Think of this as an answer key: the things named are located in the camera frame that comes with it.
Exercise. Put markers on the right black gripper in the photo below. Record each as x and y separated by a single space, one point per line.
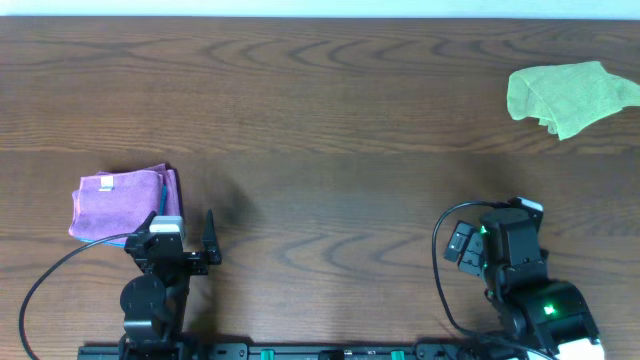
468 260

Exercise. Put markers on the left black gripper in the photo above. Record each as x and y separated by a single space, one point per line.
179 255

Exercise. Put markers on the purple cloth with label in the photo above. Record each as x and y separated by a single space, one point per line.
111 204

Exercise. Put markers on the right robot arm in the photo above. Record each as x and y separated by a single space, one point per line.
542 318

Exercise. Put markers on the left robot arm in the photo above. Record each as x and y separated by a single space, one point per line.
154 303

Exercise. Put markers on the folded blue cloth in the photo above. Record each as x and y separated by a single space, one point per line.
99 214

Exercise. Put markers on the folded purple cloth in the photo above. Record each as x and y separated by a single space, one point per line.
172 192

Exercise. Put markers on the green cloth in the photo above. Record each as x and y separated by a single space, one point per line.
565 99

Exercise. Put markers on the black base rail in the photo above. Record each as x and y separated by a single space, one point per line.
241 351

